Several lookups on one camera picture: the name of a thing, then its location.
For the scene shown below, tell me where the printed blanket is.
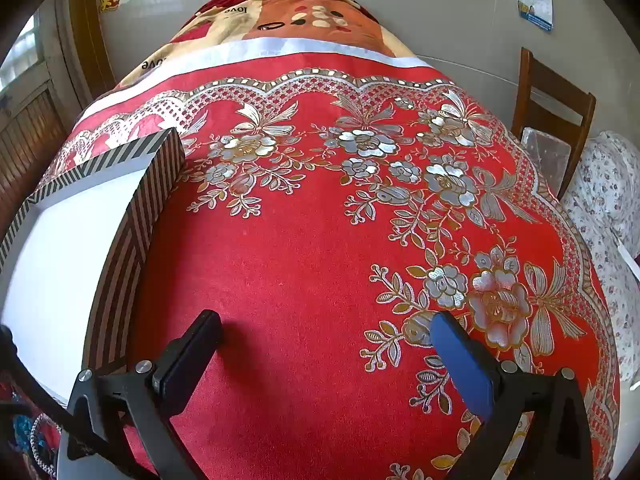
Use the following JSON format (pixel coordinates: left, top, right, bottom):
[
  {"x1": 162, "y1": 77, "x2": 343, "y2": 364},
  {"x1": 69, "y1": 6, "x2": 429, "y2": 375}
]
[{"x1": 117, "y1": 0, "x2": 436, "y2": 91}]

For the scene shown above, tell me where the blue bead bracelet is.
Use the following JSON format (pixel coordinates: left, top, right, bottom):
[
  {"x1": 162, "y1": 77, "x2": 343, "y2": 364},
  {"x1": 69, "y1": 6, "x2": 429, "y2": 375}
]
[{"x1": 12, "y1": 412, "x2": 38, "y2": 453}]

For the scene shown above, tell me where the wooden chair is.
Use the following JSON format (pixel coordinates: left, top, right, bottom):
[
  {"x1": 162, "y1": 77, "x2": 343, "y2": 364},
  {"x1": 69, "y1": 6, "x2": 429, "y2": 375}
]
[{"x1": 510, "y1": 47, "x2": 598, "y2": 201}]

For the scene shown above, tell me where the red floral tablecloth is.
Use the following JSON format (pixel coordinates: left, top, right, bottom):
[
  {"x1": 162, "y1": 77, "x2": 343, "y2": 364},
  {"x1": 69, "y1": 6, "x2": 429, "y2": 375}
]
[{"x1": 30, "y1": 37, "x2": 623, "y2": 480}]

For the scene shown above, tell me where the floral cushion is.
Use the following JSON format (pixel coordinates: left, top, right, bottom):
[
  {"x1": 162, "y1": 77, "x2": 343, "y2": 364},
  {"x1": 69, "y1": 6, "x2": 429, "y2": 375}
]
[{"x1": 560, "y1": 130, "x2": 640, "y2": 391}]

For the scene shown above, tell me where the striped cardboard tray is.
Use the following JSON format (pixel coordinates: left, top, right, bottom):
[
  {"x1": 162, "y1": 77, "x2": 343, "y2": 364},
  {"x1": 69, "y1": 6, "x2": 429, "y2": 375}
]
[{"x1": 0, "y1": 127, "x2": 187, "y2": 406}]

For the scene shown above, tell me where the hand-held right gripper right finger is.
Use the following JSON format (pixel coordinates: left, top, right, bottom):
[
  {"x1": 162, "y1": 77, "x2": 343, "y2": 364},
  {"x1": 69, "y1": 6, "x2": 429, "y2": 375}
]
[{"x1": 430, "y1": 310, "x2": 596, "y2": 480}]

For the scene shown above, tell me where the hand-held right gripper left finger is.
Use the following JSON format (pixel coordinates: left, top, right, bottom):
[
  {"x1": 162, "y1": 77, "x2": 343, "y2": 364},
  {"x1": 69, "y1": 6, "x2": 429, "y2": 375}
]
[{"x1": 52, "y1": 310, "x2": 223, "y2": 480}]

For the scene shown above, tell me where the wooden door with window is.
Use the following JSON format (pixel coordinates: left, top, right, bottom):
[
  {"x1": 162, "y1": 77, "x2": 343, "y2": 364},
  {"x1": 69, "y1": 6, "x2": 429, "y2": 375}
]
[{"x1": 0, "y1": 10, "x2": 76, "y2": 241}]

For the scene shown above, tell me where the purple bead bracelet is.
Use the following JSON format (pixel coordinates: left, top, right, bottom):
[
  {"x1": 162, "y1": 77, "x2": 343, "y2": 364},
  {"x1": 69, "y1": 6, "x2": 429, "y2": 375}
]
[{"x1": 29, "y1": 417, "x2": 58, "y2": 476}]

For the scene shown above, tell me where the black cable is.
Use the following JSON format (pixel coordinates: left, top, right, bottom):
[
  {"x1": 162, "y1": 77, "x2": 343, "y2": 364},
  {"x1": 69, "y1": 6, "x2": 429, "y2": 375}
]
[{"x1": 0, "y1": 325, "x2": 68, "y2": 431}]

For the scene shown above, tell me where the clear plastic bag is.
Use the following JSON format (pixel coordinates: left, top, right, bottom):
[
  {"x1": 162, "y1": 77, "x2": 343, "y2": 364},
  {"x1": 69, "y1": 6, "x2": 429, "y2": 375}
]
[{"x1": 520, "y1": 127, "x2": 573, "y2": 193}]

